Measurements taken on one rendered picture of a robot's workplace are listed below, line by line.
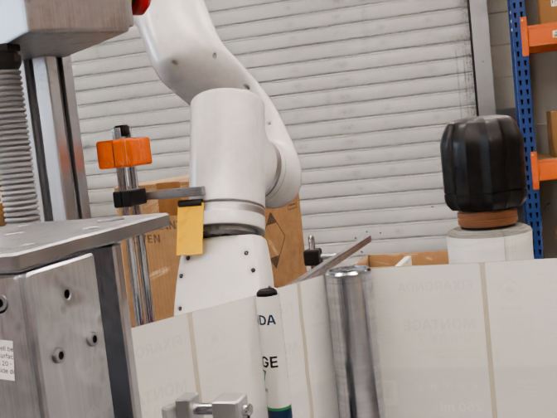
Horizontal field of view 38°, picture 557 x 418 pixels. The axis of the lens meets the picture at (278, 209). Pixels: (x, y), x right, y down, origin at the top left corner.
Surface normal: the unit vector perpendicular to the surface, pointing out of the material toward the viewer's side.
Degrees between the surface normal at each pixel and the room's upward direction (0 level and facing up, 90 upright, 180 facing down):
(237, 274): 68
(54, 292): 90
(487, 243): 93
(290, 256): 90
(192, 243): 72
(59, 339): 90
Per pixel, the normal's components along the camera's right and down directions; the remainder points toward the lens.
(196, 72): 0.30, 0.65
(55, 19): 0.57, 0.01
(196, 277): -0.35, -0.24
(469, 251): -0.66, 0.15
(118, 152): -0.34, 0.12
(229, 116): 0.10, -0.26
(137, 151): 0.94, -0.07
